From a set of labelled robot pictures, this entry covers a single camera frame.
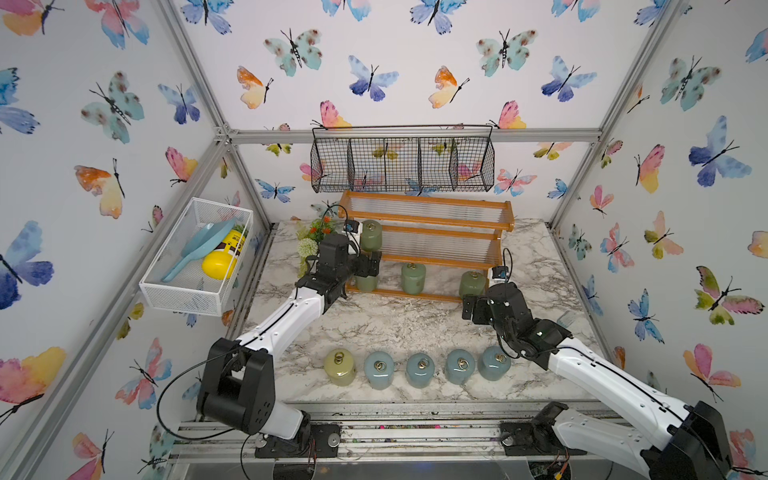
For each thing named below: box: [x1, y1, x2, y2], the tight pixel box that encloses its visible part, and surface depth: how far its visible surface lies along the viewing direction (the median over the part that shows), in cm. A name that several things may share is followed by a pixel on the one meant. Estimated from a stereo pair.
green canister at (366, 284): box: [356, 275, 377, 292], surface depth 100 cm
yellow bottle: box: [201, 224, 249, 280], surface depth 71 cm
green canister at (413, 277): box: [401, 262, 426, 295], surface depth 97 cm
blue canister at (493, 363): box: [477, 345, 511, 381], surface depth 81 cm
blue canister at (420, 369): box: [406, 352, 436, 389], surface depth 80 cm
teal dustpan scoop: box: [161, 218, 237, 283], surface depth 70 cm
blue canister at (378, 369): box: [364, 351, 394, 390], surface depth 79 cm
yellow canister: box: [324, 348, 356, 387], surface depth 80 cm
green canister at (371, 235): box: [360, 219, 383, 252], surface depth 91 cm
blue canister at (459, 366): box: [446, 349, 475, 385], surface depth 82 cm
